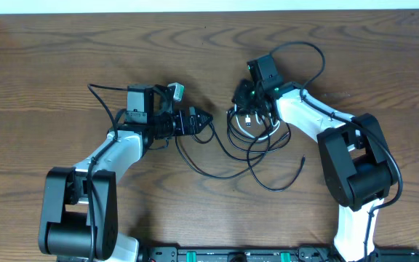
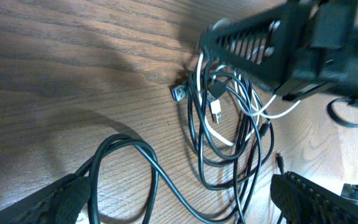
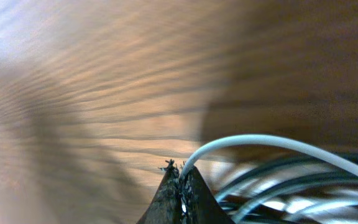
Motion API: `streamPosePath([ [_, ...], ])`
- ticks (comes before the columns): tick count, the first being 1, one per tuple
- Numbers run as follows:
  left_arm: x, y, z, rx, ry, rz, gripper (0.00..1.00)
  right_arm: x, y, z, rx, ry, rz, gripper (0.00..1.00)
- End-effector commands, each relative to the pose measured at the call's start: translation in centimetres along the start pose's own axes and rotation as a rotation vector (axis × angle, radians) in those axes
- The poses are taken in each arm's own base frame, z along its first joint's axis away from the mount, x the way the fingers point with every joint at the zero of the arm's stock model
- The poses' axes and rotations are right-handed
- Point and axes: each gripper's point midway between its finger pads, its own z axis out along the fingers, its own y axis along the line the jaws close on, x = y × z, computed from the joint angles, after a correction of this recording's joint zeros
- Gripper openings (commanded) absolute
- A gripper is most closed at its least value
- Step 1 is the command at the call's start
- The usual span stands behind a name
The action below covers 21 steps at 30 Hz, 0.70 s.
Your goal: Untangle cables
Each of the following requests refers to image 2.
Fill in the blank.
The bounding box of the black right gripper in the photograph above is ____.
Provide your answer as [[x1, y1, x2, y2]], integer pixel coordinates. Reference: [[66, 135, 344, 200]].
[[199, 1, 358, 101]]

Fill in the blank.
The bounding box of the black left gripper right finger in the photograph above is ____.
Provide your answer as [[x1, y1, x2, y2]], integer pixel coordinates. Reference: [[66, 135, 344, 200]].
[[270, 172, 358, 223]]

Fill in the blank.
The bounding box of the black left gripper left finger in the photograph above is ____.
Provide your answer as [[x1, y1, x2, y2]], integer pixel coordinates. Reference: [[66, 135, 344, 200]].
[[0, 174, 91, 224]]

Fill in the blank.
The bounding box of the black USB cable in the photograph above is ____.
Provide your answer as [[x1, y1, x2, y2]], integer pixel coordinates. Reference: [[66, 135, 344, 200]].
[[73, 55, 287, 224]]

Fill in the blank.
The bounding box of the white USB cable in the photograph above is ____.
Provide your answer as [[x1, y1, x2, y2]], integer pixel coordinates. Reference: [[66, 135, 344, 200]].
[[195, 51, 301, 147]]

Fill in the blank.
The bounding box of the right arm camera cable black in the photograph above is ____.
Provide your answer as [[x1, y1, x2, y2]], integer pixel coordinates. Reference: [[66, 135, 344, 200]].
[[326, 98, 358, 128]]

